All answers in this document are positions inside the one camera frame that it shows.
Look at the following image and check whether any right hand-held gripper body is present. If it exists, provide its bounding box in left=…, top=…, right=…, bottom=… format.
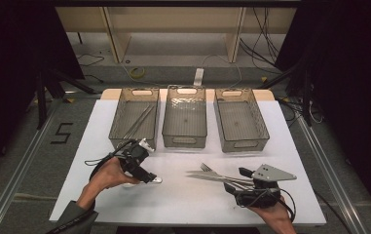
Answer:
left=235, top=164, right=298, bottom=210

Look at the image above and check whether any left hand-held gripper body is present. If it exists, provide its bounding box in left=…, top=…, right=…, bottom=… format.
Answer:
left=109, top=137, right=157, bottom=182

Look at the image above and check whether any metal knife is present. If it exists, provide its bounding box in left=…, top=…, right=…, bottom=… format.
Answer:
left=185, top=170, right=255, bottom=187

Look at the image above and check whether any metal fork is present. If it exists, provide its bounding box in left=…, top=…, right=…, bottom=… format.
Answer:
left=200, top=162, right=255, bottom=190

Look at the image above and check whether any metal chopstick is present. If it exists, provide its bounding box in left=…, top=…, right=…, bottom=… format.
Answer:
left=129, top=104, right=157, bottom=139
left=122, top=103, right=152, bottom=139

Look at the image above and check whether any grey transparent plastic basket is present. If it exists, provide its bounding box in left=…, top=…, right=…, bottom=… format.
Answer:
left=162, top=85, right=208, bottom=149
left=108, top=87, right=161, bottom=152
left=214, top=87, right=271, bottom=154

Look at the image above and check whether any person's right hand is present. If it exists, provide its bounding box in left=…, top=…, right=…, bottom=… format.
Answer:
left=247, top=199, right=297, bottom=229

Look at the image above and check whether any person's left hand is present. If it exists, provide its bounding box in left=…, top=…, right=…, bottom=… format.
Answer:
left=88, top=156, right=142, bottom=200

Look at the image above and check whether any white table cover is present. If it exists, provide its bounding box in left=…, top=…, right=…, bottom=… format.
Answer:
left=49, top=98, right=327, bottom=227

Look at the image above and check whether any yellow tape roll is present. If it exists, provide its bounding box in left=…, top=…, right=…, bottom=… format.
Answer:
left=130, top=66, right=146, bottom=80

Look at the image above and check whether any black metal stand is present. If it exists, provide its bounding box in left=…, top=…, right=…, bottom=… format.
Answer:
left=34, top=66, right=97, bottom=131
left=256, top=59, right=315, bottom=128

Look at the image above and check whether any white power strip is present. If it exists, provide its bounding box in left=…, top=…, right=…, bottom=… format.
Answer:
left=193, top=67, right=204, bottom=88

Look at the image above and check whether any black curtain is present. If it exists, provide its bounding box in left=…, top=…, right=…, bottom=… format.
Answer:
left=0, top=0, right=86, bottom=186
left=274, top=0, right=371, bottom=227

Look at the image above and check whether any light wooden shelf unit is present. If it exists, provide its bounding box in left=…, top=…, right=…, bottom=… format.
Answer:
left=54, top=6, right=298, bottom=64

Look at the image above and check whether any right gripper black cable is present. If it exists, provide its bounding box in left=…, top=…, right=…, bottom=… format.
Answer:
left=278, top=187, right=298, bottom=223

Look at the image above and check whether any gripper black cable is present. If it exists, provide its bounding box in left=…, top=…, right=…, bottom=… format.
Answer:
left=278, top=187, right=298, bottom=223
left=84, top=138, right=136, bottom=181

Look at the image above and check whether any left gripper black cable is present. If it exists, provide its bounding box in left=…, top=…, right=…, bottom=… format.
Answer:
left=84, top=138, right=136, bottom=181

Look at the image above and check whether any thick black floor cable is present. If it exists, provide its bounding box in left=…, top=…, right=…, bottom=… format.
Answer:
left=314, top=189, right=348, bottom=234

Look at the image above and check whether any aluminium floor rail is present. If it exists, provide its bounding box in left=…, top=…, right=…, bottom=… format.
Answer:
left=297, top=115, right=369, bottom=234
left=0, top=91, right=103, bottom=234

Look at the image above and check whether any thin black floor cable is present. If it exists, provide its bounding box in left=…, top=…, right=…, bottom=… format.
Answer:
left=73, top=53, right=106, bottom=84

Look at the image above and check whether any white floor cable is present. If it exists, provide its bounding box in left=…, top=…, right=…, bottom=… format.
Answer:
left=202, top=53, right=243, bottom=90

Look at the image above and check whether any bundle of black cables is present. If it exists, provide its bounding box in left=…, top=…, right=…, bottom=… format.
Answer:
left=239, top=7, right=282, bottom=67

